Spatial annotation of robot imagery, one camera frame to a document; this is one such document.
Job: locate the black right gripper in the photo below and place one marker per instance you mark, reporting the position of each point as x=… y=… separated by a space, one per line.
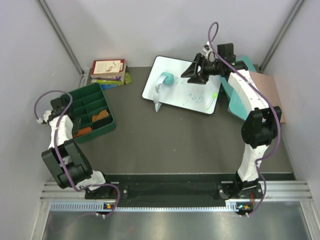
x=193 y=70

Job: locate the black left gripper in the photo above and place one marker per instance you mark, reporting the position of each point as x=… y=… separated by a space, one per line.
x=77 y=123

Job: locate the orange underwear white waistband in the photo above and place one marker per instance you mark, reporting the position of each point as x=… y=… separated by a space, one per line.
x=83 y=131

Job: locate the mustard brown underwear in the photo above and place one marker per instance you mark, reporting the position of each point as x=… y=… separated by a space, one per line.
x=101 y=115

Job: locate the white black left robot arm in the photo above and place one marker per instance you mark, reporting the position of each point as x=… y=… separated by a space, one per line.
x=64 y=157

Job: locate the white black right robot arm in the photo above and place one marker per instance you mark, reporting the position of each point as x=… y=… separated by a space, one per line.
x=262 y=124

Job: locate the green divided plastic tray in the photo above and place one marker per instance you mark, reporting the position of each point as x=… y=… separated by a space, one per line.
x=86 y=102

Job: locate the white dry-erase board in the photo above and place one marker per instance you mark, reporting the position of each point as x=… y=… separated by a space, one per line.
x=181 y=94

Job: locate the green whiteboard marker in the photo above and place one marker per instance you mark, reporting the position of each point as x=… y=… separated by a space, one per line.
x=212 y=100

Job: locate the blue cover book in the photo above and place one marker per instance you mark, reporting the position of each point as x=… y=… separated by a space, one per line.
x=109 y=86

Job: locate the dark teal folding board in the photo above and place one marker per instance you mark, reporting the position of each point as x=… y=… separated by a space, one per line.
x=225 y=85

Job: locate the red cover book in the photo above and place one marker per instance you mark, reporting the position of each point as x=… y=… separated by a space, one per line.
x=108 y=68

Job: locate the pink folding board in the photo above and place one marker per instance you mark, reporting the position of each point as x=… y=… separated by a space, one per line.
x=266 y=85

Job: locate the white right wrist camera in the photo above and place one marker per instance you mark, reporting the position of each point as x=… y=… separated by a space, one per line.
x=208 y=52

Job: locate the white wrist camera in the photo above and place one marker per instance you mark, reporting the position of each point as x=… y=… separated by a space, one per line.
x=208 y=52
x=44 y=120

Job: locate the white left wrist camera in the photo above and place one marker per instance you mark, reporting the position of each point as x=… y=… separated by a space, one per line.
x=44 y=120

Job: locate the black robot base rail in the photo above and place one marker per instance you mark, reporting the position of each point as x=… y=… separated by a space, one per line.
x=181 y=190

